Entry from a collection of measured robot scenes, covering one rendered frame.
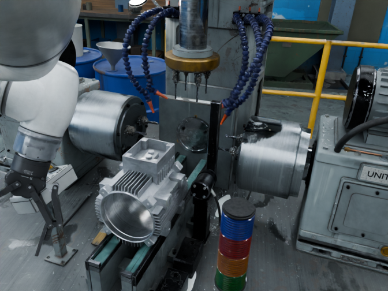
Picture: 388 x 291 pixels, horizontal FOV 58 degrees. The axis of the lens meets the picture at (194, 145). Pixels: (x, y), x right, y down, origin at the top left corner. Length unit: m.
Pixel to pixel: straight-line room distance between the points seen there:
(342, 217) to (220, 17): 0.77
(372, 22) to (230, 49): 5.24
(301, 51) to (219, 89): 3.94
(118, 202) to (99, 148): 0.31
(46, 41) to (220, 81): 1.12
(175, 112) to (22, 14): 1.12
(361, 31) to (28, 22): 6.29
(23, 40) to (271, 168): 0.88
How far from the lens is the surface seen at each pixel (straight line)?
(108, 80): 2.64
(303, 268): 1.16
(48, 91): 0.77
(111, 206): 1.00
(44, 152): 0.80
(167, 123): 1.37
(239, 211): 0.63
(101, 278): 0.98
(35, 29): 0.27
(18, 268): 1.18
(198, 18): 1.12
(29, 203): 0.97
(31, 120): 0.79
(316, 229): 1.16
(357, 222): 1.12
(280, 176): 1.07
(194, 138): 1.34
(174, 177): 0.97
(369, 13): 6.44
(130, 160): 0.93
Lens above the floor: 1.60
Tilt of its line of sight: 28 degrees down
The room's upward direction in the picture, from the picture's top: 2 degrees clockwise
